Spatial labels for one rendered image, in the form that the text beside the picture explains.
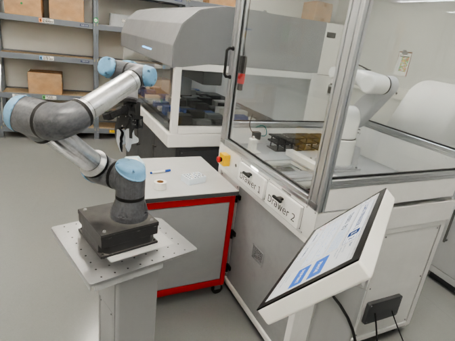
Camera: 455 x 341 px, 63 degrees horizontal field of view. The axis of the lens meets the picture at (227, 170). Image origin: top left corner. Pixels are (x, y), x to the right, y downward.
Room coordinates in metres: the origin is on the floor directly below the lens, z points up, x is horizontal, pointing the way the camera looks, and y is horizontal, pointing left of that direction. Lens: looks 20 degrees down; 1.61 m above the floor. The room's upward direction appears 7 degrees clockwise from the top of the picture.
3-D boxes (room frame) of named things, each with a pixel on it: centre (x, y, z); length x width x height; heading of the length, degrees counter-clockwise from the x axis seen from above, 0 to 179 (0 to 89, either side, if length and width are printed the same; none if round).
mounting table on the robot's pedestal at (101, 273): (1.33, 0.40, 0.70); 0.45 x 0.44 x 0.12; 132
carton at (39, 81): (4.97, 2.58, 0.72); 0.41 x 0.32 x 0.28; 112
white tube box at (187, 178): (2.04, 0.20, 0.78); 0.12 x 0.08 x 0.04; 132
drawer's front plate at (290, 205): (1.62, -0.28, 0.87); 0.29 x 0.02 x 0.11; 28
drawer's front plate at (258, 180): (1.90, -0.14, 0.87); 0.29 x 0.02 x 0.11; 28
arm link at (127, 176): (1.35, 0.39, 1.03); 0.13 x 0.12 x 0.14; 69
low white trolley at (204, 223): (2.13, 0.32, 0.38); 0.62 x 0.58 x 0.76; 28
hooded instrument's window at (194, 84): (3.58, 0.35, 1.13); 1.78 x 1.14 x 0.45; 28
